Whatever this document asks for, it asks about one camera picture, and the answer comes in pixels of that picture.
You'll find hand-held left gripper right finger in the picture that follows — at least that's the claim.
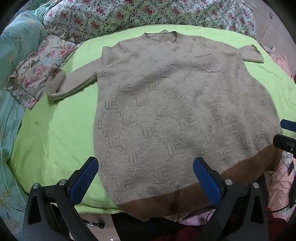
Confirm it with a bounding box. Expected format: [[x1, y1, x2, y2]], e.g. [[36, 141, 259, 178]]
[[193, 157, 270, 241]]

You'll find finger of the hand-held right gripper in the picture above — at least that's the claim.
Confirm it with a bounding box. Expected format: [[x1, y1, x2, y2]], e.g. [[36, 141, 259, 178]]
[[280, 119, 296, 133], [273, 134, 296, 159]]

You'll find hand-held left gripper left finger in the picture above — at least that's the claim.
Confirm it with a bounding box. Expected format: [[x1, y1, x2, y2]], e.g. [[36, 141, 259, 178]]
[[22, 156, 99, 241]]

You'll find beige patterned knit sweater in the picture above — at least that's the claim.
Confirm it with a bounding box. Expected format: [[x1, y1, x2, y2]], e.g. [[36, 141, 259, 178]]
[[46, 30, 284, 222]]

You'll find pink plaid cloth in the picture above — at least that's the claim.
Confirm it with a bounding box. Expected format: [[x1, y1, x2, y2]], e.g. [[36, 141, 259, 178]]
[[266, 149, 296, 215]]

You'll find lime green bed sheet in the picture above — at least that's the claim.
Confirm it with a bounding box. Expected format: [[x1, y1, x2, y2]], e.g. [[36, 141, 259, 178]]
[[9, 23, 296, 215]]

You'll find pink floral cloth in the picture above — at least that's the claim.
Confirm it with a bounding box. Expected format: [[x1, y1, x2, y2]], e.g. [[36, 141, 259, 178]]
[[261, 44, 295, 78]]

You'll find dark red cloth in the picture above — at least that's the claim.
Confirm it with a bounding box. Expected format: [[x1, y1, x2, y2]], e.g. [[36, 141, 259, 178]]
[[266, 207, 293, 241]]

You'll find floral ruffled pillow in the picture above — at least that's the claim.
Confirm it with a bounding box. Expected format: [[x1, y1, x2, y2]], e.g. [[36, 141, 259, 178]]
[[5, 35, 81, 109]]

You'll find teal floral blanket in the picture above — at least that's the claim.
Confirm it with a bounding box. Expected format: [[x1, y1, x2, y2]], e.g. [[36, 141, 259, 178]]
[[0, 2, 50, 241]]

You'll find floral quilt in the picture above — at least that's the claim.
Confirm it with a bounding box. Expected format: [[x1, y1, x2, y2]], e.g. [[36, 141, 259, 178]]
[[43, 0, 257, 44]]

